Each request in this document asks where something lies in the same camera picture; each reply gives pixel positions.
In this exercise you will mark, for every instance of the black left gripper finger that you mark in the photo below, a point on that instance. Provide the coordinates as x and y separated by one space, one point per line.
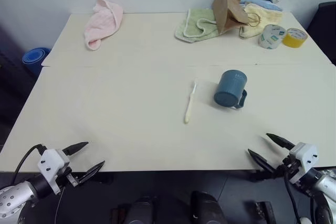
76 148
90 171

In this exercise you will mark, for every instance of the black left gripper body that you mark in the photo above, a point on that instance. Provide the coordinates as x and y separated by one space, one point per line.
67 175

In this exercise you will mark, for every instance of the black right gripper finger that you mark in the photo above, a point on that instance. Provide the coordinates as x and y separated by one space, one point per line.
263 163
282 142

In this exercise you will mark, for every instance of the light blue towel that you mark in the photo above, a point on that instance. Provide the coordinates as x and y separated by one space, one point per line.
265 3

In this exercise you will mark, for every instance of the yellow tape roll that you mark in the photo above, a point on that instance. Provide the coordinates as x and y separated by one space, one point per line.
294 39

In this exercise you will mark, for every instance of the yellow towel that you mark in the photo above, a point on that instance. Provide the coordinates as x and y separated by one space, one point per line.
267 16

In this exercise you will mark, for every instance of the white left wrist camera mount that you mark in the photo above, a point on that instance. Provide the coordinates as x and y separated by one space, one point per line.
51 162

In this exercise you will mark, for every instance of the pink towel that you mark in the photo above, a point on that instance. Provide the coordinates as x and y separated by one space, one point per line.
103 22

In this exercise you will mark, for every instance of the brown paper bag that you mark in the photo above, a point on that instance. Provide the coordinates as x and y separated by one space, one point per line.
225 11

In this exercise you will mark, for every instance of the white printed tape roll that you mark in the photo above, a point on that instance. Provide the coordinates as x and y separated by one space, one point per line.
270 37

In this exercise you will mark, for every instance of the black chair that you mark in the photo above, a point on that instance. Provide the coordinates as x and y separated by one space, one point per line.
324 30

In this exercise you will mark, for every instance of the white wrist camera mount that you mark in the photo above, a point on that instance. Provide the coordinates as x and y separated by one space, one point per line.
304 155
51 162

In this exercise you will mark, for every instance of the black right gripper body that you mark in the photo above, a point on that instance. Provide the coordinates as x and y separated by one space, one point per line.
290 167

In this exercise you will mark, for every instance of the dark rounded shape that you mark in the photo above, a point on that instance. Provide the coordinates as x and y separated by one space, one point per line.
207 208
140 211

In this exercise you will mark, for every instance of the green towel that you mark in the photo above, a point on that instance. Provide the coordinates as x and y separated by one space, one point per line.
195 23

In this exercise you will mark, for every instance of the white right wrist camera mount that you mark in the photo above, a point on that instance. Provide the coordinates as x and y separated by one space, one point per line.
304 155

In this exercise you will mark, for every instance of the cream white toothbrush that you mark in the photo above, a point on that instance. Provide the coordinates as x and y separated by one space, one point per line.
190 103

